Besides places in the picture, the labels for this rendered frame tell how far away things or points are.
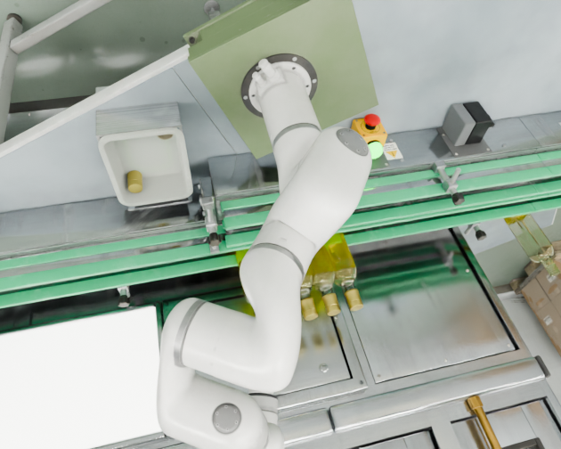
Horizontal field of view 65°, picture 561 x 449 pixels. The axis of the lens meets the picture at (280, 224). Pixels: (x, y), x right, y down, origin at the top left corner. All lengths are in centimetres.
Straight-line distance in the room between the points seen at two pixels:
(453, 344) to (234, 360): 87
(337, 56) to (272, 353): 60
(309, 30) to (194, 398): 64
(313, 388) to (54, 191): 79
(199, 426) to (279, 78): 59
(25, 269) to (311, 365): 72
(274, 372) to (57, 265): 75
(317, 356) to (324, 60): 70
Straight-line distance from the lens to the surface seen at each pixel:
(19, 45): 163
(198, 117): 105
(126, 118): 100
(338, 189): 58
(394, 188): 115
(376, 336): 126
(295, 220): 58
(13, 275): 120
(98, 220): 119
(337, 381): 116
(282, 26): 85
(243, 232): 110
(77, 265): 115
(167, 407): 63
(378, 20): 103
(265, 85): 87
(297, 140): 76
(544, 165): 140
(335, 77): 95
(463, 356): 131
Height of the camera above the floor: 155
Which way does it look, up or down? 34 degrees down
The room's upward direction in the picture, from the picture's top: 164 degrees clockwise
